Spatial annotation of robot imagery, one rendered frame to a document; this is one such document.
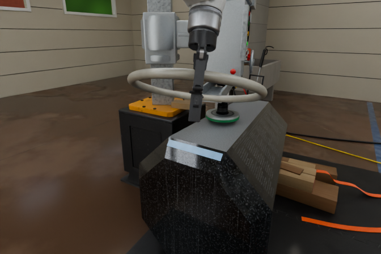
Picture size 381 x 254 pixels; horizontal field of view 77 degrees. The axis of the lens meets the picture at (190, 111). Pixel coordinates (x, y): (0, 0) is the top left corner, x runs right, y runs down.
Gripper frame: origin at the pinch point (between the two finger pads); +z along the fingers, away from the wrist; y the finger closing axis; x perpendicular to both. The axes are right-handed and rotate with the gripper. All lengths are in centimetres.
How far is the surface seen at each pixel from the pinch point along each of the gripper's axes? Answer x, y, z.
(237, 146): -25, 65, 12
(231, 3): -13, 59, -62
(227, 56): -15, 69, -37
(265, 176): -42, 67, 26
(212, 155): -12, 57, 17
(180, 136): 6, 72, 10
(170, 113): 18, 135, -6
